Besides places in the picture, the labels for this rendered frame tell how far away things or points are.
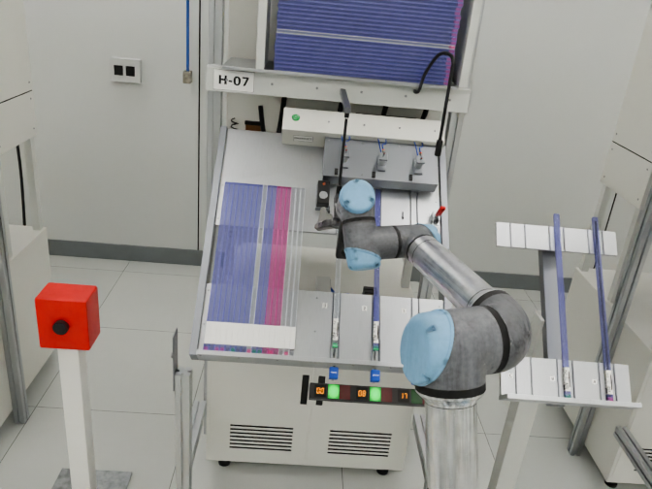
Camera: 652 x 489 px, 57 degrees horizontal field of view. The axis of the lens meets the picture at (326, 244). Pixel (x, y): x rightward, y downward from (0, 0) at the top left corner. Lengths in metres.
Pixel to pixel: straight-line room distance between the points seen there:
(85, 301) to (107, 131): 1.90
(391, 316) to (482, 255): 2.13
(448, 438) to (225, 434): 1.28
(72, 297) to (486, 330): 1.18
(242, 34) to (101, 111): 1.69
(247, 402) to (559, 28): 2.47
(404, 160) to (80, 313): 1.02
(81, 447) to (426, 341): 1.39
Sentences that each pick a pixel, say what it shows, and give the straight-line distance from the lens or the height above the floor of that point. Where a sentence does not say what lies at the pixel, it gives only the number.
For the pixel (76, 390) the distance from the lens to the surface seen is 1.98.
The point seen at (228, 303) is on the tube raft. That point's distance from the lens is 1.66.
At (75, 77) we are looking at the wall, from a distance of 3.56.
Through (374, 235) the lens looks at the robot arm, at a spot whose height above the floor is 1.14.
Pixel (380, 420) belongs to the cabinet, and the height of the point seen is 0.28.
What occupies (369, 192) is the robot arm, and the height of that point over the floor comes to 1.23.
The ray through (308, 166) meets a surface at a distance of 1.86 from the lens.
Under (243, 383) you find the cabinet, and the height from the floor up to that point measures 0.40.
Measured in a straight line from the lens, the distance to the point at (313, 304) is 1.67.
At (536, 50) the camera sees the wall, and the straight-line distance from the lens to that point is 3.51.
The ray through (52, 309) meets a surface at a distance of 1.82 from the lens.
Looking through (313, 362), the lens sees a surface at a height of 0.72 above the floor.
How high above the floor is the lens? 1.64
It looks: 24 degrees down
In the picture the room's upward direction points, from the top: 6 degrees clockwise
